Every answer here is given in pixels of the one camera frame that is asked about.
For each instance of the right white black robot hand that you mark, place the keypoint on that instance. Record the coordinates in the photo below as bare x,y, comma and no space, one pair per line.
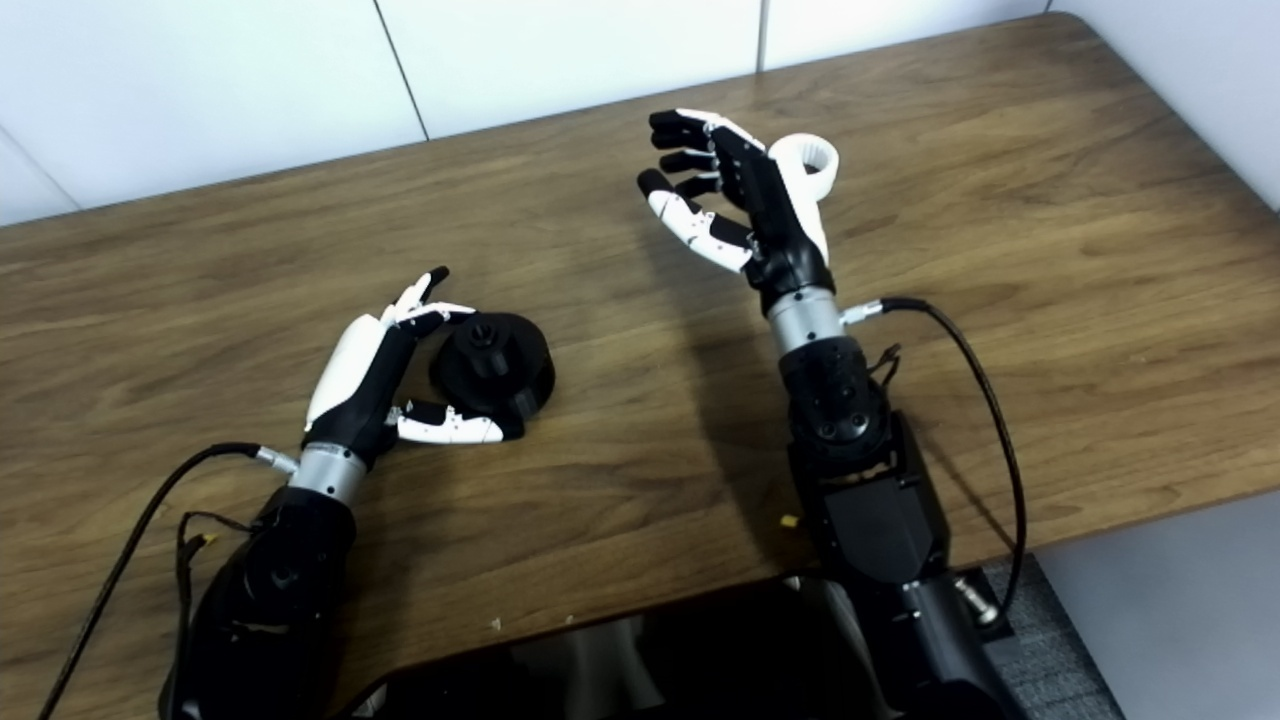
775,220

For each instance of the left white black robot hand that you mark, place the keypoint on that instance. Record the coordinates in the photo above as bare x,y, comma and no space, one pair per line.
350,380

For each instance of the round black part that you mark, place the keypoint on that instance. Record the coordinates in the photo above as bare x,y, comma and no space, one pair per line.
500,360

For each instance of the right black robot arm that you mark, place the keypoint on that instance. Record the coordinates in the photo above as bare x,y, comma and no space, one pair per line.
870,520

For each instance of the glossy black robot torso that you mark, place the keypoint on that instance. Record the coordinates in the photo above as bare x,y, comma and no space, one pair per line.
600,670

